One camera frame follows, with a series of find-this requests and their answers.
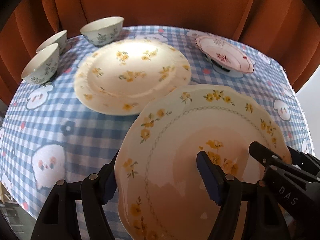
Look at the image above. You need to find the white floral bowl near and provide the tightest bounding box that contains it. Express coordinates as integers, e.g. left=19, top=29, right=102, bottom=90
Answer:
left=21, top=43, right=60, bottom=85

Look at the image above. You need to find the white floral bowl far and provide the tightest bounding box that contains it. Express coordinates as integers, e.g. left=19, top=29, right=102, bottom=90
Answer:
left=80, top=16, right=124, bottom=47

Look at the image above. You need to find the orange curtain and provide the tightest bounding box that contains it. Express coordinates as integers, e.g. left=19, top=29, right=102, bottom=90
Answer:
left=1, top=0, right=319, bottom=103

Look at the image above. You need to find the white floral bowl middle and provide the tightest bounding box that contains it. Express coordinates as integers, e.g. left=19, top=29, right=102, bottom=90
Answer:
left=36, top=30, right=67, bottom=55

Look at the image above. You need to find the round yellow flower plate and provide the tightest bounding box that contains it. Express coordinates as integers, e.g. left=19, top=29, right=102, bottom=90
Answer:
left=74, top=38, right=191, bottom=115

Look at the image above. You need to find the pink red-rimmed plate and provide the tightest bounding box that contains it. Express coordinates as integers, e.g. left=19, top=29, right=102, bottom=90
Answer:
left=196, top=35, right=254, bottom=74

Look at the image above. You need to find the scalloped yellow flower plate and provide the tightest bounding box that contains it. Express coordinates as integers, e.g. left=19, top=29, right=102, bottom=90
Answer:
left=114, top=85, right=291, bottom=239

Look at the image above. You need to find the white floral bowl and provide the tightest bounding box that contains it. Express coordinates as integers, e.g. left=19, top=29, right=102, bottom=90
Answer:
left=36, top=30, right=67, bottom=55
left=80, top=16, right=124, bottom=47
left=21, top=43, right=60, bottom=85

